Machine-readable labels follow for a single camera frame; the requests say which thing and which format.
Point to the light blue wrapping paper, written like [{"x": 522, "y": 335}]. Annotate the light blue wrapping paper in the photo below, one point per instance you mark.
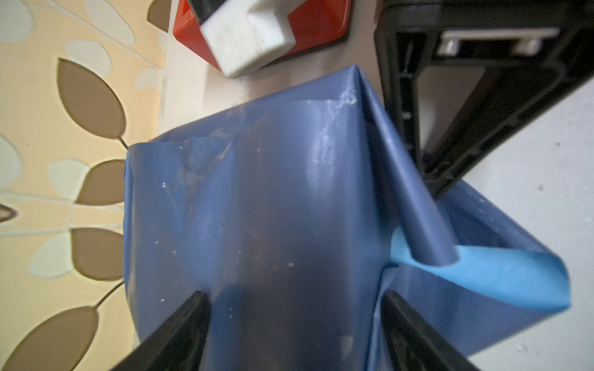
[{"x": 299, "y": 216}]

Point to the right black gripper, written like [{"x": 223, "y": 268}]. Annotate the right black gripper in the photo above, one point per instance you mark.
[{"x": 412, "y": 34}]

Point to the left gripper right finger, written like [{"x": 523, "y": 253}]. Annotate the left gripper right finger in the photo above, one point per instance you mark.
[{"x": 413, "y": 344}]

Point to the red tape dispenser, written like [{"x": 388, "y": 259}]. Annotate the red tape dispenser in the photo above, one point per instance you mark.
[{"x": 315, "y": 25}]

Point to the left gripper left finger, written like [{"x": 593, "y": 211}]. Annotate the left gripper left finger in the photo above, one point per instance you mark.
[{"x": 178, "y": 344}]

